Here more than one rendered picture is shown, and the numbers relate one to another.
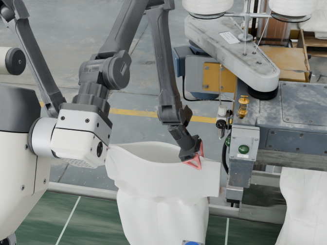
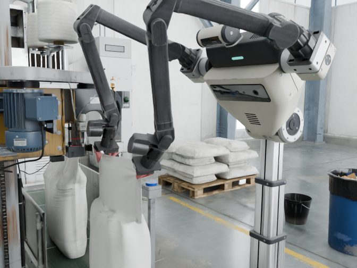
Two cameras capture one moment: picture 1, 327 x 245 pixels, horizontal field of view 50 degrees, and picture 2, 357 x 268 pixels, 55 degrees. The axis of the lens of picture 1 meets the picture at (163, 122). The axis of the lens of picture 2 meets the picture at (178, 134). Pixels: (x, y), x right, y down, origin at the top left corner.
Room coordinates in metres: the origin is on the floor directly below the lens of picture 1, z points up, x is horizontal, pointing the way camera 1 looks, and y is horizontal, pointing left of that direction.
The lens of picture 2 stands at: (1.91, 1.16, 1.33)
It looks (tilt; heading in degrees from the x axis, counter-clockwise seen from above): 7 degrees down; 220
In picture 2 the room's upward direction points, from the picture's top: 1 degrees clockwise
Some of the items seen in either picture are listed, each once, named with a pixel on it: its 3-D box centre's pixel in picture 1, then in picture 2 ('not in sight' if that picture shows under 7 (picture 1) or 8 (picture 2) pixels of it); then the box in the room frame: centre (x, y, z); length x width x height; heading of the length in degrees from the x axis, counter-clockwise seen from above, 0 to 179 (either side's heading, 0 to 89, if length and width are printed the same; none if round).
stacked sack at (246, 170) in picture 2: not in sight; (234, 170); (-2.34, -1.32, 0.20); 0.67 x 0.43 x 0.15; 165
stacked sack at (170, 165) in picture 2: not in sight; (184, 162); (-1.84, -1.85, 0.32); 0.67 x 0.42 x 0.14; 169
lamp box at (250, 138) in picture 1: (244, 143); (122, 99); (0.71, -0.22, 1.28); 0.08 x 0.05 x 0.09; 75
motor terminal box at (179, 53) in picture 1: (182, 63); (42, 111); (1.23, -0.09, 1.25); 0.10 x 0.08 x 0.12; 10
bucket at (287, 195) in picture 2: not in sight; (296, 209); (-1.53, -0.09, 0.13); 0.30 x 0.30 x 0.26
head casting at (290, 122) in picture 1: (280, 132); (88, 112); (0.82, -0.37, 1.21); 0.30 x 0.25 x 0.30; 75
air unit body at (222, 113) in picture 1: (222, 124); (83, 130); (0.96, -0.21, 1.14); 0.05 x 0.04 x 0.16; 165
